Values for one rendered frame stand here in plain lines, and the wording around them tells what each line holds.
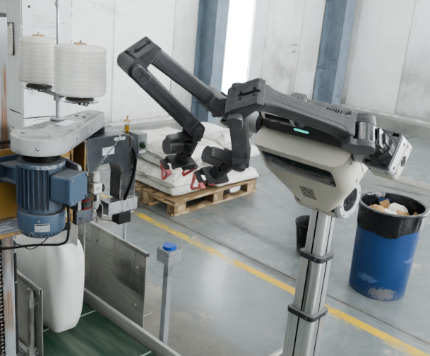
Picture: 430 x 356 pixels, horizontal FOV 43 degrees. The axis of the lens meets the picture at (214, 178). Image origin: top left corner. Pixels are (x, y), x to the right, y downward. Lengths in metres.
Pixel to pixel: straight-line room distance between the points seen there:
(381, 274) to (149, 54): 2.66
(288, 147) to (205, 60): 6.15
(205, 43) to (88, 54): 6.28
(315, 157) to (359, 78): 8.68
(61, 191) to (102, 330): 1.05
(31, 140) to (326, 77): 9.12
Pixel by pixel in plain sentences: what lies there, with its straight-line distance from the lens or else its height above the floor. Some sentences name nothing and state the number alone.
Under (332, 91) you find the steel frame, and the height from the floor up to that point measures 0.49.
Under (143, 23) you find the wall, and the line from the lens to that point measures 7.32.
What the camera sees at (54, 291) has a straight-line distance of 2.51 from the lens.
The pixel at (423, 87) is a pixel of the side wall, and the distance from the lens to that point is 9.95.
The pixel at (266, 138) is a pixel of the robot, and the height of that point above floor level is 1.40.
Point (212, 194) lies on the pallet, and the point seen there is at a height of 0.10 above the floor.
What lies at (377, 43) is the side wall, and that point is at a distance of 10.32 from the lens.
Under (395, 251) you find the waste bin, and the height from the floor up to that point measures 0.38.
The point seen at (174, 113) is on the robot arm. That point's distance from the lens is 1.86.
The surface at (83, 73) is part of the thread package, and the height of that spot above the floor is 1.61.
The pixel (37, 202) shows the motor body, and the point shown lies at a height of 1.21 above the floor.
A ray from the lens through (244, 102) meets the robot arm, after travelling 1.43.
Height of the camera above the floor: 1.85
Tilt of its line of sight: 18 degrees down
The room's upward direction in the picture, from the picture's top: 5 degrees clockwise
